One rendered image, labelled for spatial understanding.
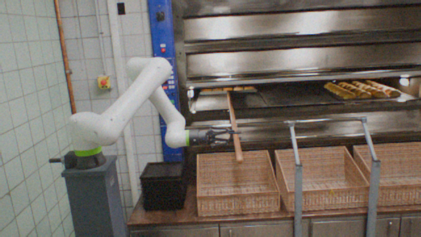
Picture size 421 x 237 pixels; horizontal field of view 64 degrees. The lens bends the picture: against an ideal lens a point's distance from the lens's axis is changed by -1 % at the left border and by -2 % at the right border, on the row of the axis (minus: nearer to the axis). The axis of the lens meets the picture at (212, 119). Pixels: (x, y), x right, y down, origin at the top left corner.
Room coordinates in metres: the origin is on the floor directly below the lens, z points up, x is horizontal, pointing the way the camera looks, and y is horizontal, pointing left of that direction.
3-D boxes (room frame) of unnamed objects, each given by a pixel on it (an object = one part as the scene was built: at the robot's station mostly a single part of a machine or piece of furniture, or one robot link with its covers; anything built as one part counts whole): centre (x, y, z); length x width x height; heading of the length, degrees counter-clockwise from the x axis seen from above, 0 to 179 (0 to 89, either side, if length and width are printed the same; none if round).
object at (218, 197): (2.28, -0.13, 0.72); 0.56 x 0.49 x 0.28; 90
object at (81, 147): (1.52, 0.59, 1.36); 0.16 x 0.13 x 0.19; 50
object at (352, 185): (2.26, -0.74, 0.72); 0.56 x 0.49 x 0.28; 90
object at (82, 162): (1.53, 0.65, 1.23); 0.26 x 0.15 x 0.06; 89
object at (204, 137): (1.87, 0.04, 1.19); 0.09 x 0.07 x 0.08; 88
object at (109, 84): (2.53, 0.78, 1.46); 0.10 x 0.07 x 0.10; 89
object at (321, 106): (2.56, -0.72, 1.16); 1.80 x 0.06 x 0.04; 89
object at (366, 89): (2.96, -1.32, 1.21); 0.61 x 0.48 x 0.06; 179
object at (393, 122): (2.53, -0.72, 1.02); 1.79 x 0.11 x 0.19; 89
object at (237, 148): (2.32, -0.14, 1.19); 1.71 x 0.03 x 0.03; 178
